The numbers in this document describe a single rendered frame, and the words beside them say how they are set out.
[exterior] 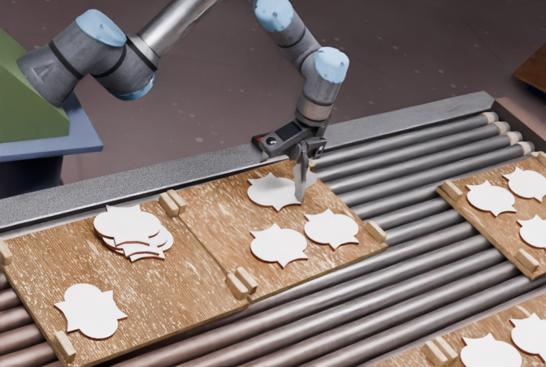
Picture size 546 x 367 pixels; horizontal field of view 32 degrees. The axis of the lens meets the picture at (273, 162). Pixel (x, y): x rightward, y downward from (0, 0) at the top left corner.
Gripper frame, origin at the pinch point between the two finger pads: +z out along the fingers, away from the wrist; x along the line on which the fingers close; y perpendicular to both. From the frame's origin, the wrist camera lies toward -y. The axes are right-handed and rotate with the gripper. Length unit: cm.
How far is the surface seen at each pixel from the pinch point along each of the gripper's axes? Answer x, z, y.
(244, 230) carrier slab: -7.5, 4.6, -14.0
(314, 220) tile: -12.1, 2.2, 2.9
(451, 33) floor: 150, 74, 288
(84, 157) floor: 125, 94, 42
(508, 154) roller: -11, -1, 80
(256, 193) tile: 1.0, 2.9, -4.6
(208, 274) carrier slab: -15.5, 6.0, -29.8
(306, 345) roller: -39.3, 6.8, -21.4
